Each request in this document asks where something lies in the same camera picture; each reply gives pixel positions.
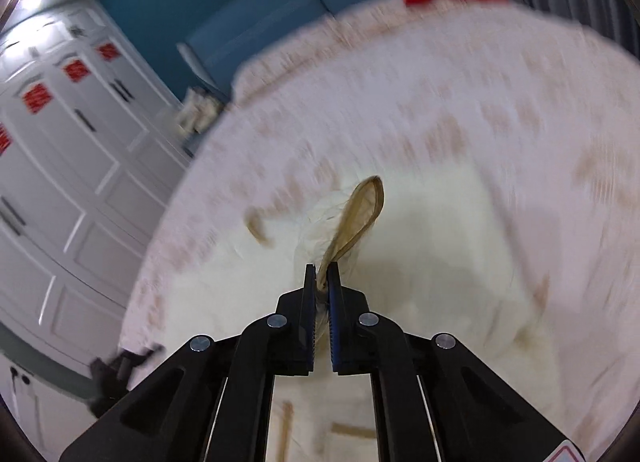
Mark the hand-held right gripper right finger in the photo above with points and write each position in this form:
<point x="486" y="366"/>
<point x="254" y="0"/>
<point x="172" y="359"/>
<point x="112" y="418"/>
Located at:
<point x="335" y="332"/>

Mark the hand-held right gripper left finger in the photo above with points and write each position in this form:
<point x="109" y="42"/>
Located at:
<point x="308" y="327"/>

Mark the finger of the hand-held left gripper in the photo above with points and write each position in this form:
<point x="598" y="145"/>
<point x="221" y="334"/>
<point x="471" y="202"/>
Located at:
<point x="142" y="357"/>

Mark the cream quilted padded jacket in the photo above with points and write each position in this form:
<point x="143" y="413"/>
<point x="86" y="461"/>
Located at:
<point x="430" y="252"/>

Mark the pile of cream clothes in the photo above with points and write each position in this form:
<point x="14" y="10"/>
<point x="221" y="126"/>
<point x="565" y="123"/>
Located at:
<point x="199" y="111"/>

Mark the white panelled wardrobe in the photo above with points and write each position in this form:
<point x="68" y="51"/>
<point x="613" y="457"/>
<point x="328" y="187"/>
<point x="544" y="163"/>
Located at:
<point x="100" y="182"/>

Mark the red paper door decal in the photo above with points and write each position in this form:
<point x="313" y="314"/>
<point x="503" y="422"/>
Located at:
<point x="2" y="138"/>
<point x="75" y="70"/>
<point x="36" y="97"/>
<point x="107" y="50"/>

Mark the bed with pink floral bedspread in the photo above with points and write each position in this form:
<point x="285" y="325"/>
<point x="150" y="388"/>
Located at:
<point x="450" y="92"/>

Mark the blue upholstered headboard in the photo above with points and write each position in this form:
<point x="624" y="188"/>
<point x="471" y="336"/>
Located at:
<point x="280" y="7"/>

